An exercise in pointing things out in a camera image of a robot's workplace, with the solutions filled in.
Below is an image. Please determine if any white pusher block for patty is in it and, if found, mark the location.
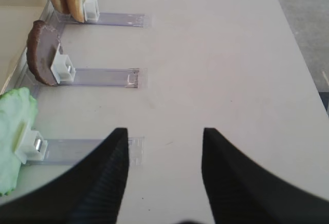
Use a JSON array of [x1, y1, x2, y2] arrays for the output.
[[50, 44, 76, 84]]

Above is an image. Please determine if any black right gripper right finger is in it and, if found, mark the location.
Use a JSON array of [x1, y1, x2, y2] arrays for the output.
[[202, 128, 328, 223]]

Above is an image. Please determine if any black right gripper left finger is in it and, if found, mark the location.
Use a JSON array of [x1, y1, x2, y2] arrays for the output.
[[1, 128, 129, 223]]

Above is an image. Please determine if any brown meat patty in holder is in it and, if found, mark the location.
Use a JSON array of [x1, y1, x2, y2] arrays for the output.
[[26, 20, 61, 86]]

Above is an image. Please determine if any green lettuce leaf in holder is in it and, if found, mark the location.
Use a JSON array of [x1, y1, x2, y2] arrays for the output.
[[1, 87, 38, 196]]

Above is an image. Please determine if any clear holder rail for patty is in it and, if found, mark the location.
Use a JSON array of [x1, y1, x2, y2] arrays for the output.
[[59, 68, 148, 88]]

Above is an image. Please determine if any white pusher block for lettuce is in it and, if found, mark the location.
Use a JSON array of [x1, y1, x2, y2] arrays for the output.
[[14, 122, 48, 164]]

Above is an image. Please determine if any clear holder rail for buns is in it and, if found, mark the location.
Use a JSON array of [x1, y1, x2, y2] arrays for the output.
[[49, 11, 152, 28]]

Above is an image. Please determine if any cream rectangular serving tray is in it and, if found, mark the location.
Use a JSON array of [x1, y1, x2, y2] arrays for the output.
[[1, 0, 52, 94]]

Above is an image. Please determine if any clear holder rail for lettuce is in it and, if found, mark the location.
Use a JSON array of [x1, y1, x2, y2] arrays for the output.
[[26, 137, 144, 166]]

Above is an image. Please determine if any white pusher block for buns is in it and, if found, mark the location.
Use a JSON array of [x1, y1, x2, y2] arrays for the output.
[[83, 0, 100, 22]]

